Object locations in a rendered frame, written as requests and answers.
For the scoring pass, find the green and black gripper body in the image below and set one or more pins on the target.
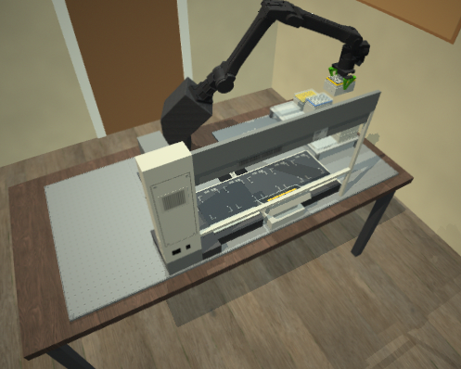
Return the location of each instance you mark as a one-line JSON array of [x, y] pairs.
[[343, 68]]

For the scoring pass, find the yellow tip rack with grey top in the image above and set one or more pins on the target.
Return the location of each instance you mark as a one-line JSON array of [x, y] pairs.
[[334, 85]]

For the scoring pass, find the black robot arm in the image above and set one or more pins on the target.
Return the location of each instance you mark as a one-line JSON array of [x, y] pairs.
[[223, 76]]

